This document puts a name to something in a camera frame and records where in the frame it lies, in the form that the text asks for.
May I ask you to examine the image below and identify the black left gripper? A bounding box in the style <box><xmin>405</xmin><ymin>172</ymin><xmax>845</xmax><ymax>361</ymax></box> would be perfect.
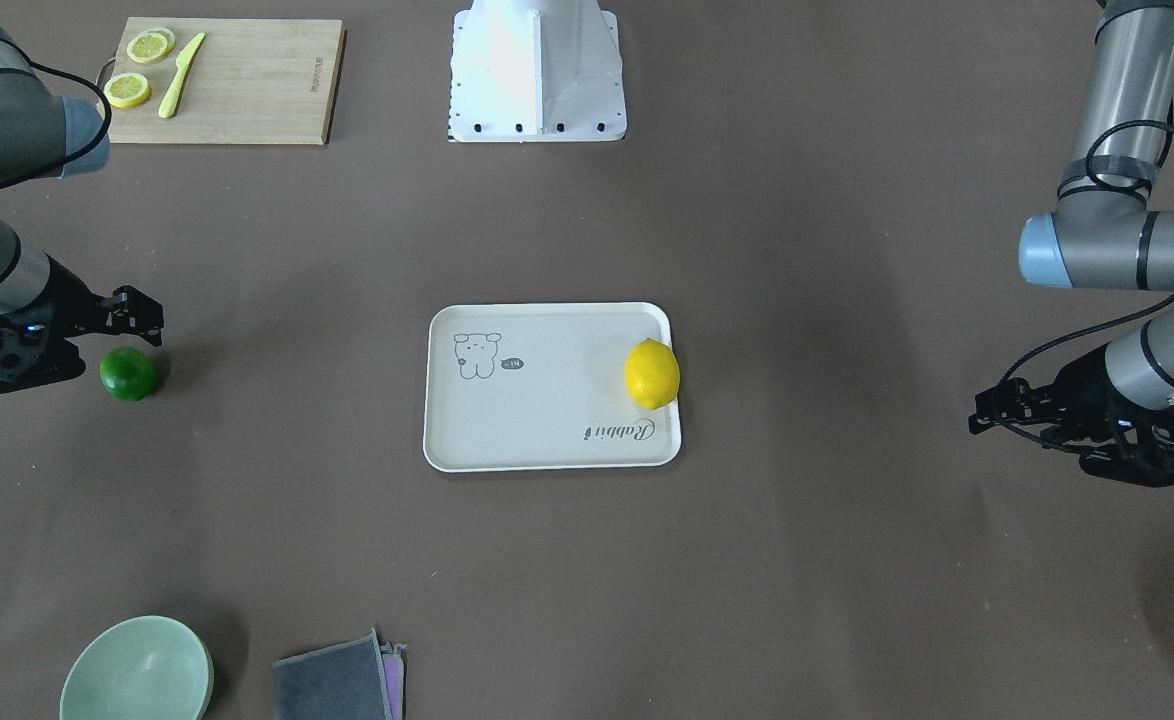
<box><xmin>969</xmin><ymin>357</ymin><xmax>1174</xmax><ymax>487</ymax></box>

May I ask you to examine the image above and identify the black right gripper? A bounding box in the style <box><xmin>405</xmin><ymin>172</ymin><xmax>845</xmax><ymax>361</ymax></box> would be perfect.
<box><xmin>0</xmin><ymin>263</ymin><xmax>166</xmax><ymax>393</ymax></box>

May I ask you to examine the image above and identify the yellow lemon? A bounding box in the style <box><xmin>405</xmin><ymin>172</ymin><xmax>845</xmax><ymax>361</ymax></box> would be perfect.
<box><xmin>625</xmin><ymin>338</ymin><xmax>680</xmax><ymax>410</ymax></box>

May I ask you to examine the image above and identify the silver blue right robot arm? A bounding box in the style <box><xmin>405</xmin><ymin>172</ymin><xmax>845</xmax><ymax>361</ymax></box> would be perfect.
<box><xmin>0</xmin><ymin>26</ymin><xmax>166</xmax><ymax>395</ymax></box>

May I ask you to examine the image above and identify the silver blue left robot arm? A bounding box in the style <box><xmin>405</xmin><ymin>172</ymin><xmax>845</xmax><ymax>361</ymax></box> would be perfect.
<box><xmin>969</xmin><ymin>1</ymin><xmax>1174</xmax><ymax>487</ymax></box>

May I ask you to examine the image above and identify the cream rectangular tray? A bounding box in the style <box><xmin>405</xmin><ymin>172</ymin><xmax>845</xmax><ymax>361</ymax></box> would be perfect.
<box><xmin>421</xmin><ymin>302</ymin><xmax>682</xmax><ymax>473</ymax></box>

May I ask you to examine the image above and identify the green lime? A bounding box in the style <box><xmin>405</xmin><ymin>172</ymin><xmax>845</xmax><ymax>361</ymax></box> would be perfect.
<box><xmin>97</xmin><ymin>346</ymin><xmax>158</xmax><ymax>402</ymax></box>

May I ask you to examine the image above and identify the yellow plastic knife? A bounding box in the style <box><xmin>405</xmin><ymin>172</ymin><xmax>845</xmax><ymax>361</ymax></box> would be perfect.
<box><xmin>157</xmin><ymin>32</ymin><xmax>207</xmax><ymax>119</ymax></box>

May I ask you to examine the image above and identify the bamboo cutting board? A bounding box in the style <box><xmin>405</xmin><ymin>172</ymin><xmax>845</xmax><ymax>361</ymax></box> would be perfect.
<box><xmin>110</xmin><ymin>15</ymin><xmax>346</xmax><ymax>146</ymax></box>

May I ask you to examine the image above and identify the lemon slice near knife tip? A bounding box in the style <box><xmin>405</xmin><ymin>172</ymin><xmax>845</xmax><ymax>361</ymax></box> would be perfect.
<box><xmin>126</xmin><ymin>27</ymin><xmax>177</xmax><ymax>63</ymax></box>

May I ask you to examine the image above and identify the mint green bowl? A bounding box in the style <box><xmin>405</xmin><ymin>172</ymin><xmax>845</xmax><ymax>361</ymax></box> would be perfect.
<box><xmin>58</xmin><ymin>615</ymin><xmax>215</xmax><ymax>719</ymax></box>

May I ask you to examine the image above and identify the grey folded cloth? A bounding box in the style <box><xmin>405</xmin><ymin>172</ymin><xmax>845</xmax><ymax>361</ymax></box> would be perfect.
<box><xmin>272</xmin><ymin>630</ymin><xmax>407</xmax><ymax>719</ymax></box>

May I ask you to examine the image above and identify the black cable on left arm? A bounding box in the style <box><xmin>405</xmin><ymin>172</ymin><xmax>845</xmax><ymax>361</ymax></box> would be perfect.
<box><xmin>997</xmin><ymin>120</ymin><xmax>1174</xmax><ymax>440</ymax></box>

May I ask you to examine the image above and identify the lemon slice near knife handle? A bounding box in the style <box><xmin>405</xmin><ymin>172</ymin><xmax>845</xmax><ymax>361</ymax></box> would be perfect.
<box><xmin>102</xmin><ymin>72</ymin><xmax>151</xmax><ymax>109</ymax></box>

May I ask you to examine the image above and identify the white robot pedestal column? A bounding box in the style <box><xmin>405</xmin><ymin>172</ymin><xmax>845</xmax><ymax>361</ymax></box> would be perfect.
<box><xmin>447</xmin><ymin>1</ymin><xmax>628</xmax><ymax>143</ymax></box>

